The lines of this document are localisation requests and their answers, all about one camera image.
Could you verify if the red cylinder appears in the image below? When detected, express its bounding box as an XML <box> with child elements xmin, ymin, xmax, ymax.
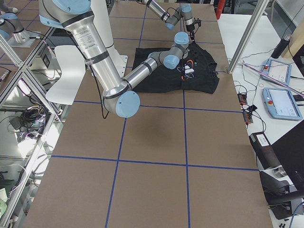
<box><xmin>216</xmin><ymin>0</ymin><xmax>227</xmax><ymax>19</ymax></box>

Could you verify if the aluminium frame post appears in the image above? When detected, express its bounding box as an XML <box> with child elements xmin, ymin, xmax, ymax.
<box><xmin>226</xmin><ymin>0</ymin><xmax>269</xmax><ymax>74</ymax></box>

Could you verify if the black monitor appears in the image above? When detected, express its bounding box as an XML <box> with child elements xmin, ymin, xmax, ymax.
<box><xmin>272</xmin><ymin>121</ymin><xmax>304</xmax><ymax>190</ymax></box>

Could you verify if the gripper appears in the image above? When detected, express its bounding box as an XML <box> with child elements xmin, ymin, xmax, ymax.
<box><xmin>185</xmin><ymin>18</ymin><xmax>201</xmax><ymax>44</ymax></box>

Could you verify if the black graphic t-shirt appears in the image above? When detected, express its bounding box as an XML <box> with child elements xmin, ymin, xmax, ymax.
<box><xmin>134</xmin><ymin>43</ymin><xmax>219</xmax><ymax>94</ymax></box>

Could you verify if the black water bottle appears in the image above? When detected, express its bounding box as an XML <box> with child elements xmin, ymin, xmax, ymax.
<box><xmin>271</xmin><ymin>34</ymin><xmax>292</xmax><ymax>59</ymax></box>

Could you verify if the lower blue teach pendant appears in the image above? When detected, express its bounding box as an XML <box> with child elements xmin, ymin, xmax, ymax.
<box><xmin>262</xmin><ymin>88</ymin><xmax>303</xmax><ymax>121</ymax></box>

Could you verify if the white plastic chair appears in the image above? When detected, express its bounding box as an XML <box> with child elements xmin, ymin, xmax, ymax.
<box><xmin>46</xmin><ymin>45</ymin><xmax>86</xmax><ymax>105</ymax></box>

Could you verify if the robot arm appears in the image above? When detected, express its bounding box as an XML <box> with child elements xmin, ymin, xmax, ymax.
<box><xmin>136</xmin><ymin>0</ymin><xmax>201</xmax><ymax>43</ymax></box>
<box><xmin>39</xmin><ymin>0</ymin><xmax>189</xmax><ymax>118</ymax></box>

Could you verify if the blue teach pendant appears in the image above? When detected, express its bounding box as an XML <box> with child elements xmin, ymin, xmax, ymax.
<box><xmin>262</xmin><ymin>88</ymin><xmax>303</xmax><ymax>121</ymax></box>
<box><xmin>262</xmin><ymin>59</ymin><xmax>292</xmax><ymax>86</ymax></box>

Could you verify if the black box with label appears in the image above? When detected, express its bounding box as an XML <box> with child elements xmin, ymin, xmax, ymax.
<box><xmin>249</xmin><ymin>132</ymin><xmax>281</xmax><ymax>169</ymax></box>

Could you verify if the bundle of black cables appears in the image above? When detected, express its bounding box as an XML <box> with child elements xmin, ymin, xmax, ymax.
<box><xmin>20</xmin><ymin>105</ymin><xmax>48</xmax><ymax>130</ymax></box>

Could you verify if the upper blue teach pendant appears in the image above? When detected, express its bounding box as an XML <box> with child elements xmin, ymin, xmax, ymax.
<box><xmin>262</xmin><ymin>59</ymin><xmax>292</xmax><ymax>86</ymax></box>

